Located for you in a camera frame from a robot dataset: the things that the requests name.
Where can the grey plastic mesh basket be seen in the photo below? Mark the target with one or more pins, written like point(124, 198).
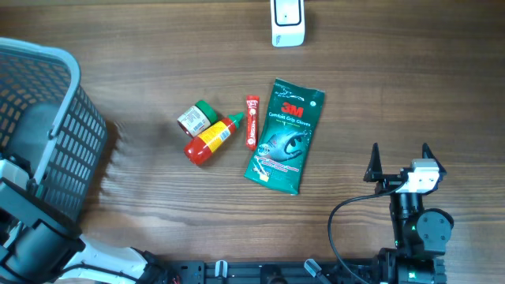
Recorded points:
point(48, 120)

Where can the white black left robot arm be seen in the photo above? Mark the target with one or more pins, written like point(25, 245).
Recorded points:
point(40, 244)

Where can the small jar green lid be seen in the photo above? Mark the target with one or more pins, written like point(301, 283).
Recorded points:
point(197, 118)

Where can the green 3M gloves pack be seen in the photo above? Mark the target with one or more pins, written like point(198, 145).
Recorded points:
point(292, 115)

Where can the red Nescafe coffee stick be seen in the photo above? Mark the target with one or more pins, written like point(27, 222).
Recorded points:
point(252, 102)

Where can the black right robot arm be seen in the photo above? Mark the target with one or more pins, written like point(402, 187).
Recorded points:
point(421, 235)

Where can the red sauce bottle green cap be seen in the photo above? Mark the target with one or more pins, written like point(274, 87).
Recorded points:
point(204, 145)

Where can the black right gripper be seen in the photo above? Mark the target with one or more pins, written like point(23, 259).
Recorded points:
point(389, 182)

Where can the white barcode scanner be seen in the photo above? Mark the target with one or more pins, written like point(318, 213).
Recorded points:
point(287, 23)

